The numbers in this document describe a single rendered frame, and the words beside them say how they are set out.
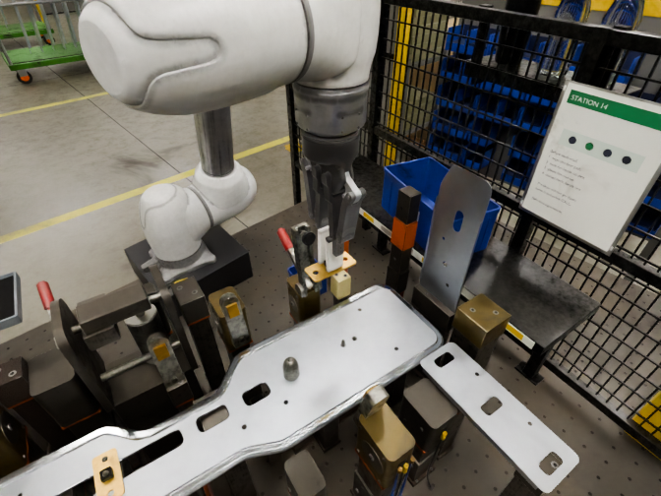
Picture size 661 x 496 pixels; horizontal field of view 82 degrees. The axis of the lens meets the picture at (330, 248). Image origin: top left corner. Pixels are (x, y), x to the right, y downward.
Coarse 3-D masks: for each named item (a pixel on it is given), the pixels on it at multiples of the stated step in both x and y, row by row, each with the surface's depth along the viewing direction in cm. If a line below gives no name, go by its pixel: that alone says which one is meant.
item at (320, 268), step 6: (348, 258) 66; (318, 264) 64; (324, 264) 64; (348, 264) 64; (354, 264) 65; (306, 270) 63; (312, 270) 63; (318, 270) 63; (324, 270) 63; (336, 270) 63; (342, 270) 64; (312, 276) 62; (318, 276) 62; (324, 276) 62; (330, 276) 63
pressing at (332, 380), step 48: (384, 288) 95; (288, 336) 84; (336, 336) 84; (384, 336) 84; (432, 336) 84; (240, 384) 75; (288, 384) 75; (336, 384) 75; (384, 384) 76; (96, 432) 67; (144, 432) 67; (192, 432) 68; (240, 432) 68; (288, 432) 68; (0, 480) 62; (48, 480) 62; (144, 480) 62; (192, 480) 62
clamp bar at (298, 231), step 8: (304, 224) 79; (296, 232) 78; (304, 232) 78; (312, 232) 77; (296, 240) 79; (304, 240) 77; (312, 240) 77; (296, 248) 80; (304, 248) 82; (312, 248) 82; (296, 256) 82; (304, 256) 83; (312, 256) 83; (296, 264) 83; (304, 264) 84; (312, 264) 84; (304, 272) 85; (304, 280) 84; (312, 280) 87; (304, 288) 85
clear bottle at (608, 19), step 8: (616, 0) 72; (624, 0) 71; (632, 0) 70; (640, 0) 70; (616, 8) 72; (624, 8) 71; (632, 8) 71; (640, 8) 71; (608, 16) 74; (616, 16) 72; (624, 16) 72; (632, 16) 71; (640, 16) 72; (600, 24) 76; (608, 24) 74; (616, 24) 73; (624, 24) 72; (632, 24) 72; (616, 64) 76; (608, 88) 80
